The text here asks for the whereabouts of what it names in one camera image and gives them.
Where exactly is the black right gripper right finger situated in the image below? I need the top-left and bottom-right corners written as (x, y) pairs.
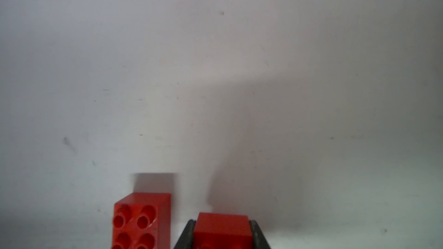
top-left (249, 220), bottom-right (271, 249)

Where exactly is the long red lego brick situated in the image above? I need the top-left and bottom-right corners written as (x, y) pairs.
top-left (111, 193), bottom-right (171, 249)

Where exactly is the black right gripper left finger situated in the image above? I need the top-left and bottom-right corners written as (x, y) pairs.
top-left (174, 220), bottom-right (196, 249)

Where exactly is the small red lego brick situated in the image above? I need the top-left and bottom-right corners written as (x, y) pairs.
top-left (193, 213), bottom-right (253, 249)

